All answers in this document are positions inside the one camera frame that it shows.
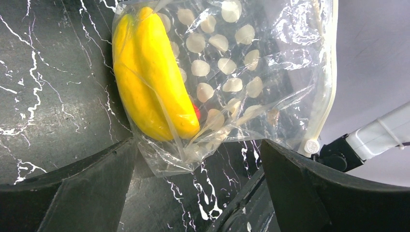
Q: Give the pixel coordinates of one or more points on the clear zip top bag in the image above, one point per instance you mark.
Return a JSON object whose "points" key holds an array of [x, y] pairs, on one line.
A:
{"points": [[256, 69]]}

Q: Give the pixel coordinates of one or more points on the red fake chili pepper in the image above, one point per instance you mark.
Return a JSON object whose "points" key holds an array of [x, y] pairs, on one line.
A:
{"points": [[197, 112]]}

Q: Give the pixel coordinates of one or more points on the yellow fake banana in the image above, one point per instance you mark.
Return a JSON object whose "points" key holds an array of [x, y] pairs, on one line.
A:
{"points": [[149, 80]]}

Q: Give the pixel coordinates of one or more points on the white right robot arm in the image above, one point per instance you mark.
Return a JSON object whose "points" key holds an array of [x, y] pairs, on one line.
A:
{"points": [[352, 150]]}

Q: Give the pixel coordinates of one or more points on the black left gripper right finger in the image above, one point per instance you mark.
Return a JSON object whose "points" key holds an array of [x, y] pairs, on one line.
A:
{"points": [[310, 197]]}

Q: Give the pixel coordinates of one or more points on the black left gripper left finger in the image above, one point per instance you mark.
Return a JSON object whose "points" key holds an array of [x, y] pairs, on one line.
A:
{"points": [[85, 196]]}

